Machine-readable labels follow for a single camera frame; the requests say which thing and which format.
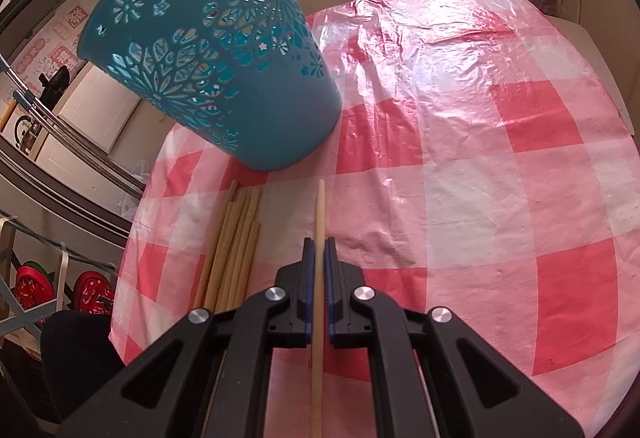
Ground wooden chopstick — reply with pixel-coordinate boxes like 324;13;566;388
233;220;260;308
204;202;239;312
215;189;246;314
226;188;260;309
193;179;238;308
310;179;326;438

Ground blue perforated plastic basket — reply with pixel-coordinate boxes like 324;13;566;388
78;0;342;172

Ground black wok on stove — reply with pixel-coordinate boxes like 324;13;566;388
39;65;70;111

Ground red patterned stool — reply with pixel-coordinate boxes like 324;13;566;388
72;271;114;314

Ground pink checkered tablecloth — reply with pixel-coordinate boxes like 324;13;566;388
111;0;639;437

